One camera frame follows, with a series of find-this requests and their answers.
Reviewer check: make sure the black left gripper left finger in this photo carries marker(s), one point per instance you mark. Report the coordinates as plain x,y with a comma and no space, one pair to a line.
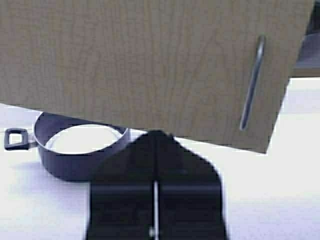
121,197

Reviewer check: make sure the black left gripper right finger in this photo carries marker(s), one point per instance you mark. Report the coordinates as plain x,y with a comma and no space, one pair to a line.
190,196

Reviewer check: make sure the wooden cabinet door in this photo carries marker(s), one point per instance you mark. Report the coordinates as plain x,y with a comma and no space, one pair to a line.
180,66

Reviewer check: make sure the steel cabinet handle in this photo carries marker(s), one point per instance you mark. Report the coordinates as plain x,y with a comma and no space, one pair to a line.
254,76

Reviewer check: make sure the large steel bowl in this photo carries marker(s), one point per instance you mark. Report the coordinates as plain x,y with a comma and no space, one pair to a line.
309,54

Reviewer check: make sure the black cooking pot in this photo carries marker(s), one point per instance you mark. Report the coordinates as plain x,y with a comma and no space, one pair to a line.
70,167

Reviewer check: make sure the wooden cabinet shelf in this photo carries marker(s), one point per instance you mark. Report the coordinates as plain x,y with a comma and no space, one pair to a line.
306,73

